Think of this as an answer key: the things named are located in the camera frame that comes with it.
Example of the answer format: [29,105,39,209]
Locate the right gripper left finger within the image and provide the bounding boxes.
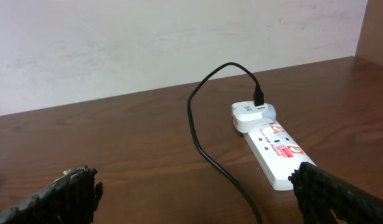
[0,166,103,224]

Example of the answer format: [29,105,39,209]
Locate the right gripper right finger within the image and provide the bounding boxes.
[288,162,383,224]

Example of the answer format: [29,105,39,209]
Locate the black USB charging cable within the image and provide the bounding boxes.
[186,62,265,224]

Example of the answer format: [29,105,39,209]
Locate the white power strip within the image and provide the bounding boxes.
[244,122,314,191]

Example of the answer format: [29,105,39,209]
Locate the white USB wall charger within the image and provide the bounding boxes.
[231,101,277,134]

